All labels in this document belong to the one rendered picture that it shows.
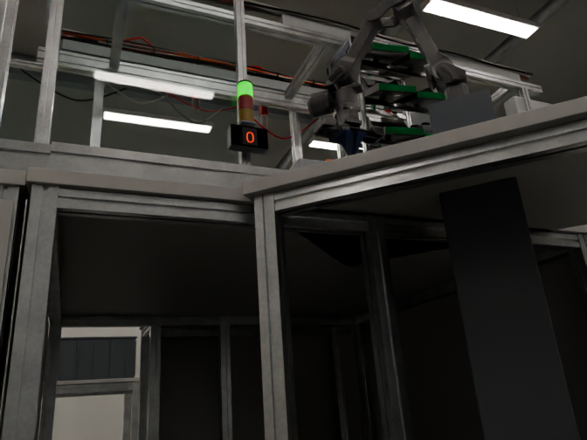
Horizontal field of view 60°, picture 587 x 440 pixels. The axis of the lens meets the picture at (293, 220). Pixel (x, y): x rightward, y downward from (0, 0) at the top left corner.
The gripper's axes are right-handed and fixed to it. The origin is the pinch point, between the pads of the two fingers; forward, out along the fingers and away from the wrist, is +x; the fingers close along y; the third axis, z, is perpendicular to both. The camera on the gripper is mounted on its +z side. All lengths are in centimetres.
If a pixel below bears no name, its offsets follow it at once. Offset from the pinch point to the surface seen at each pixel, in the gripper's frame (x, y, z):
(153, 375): 47, 28, 134
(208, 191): 19.0, 39.1, -4.9
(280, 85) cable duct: -109, -35, 123
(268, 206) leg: 23.4, 27.9, -10.6
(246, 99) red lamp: -30.3, 17.7, 30.7
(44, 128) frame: -12, 74, 35
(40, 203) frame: 25, 70, -4
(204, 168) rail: 9.6, 37.8, 3.6
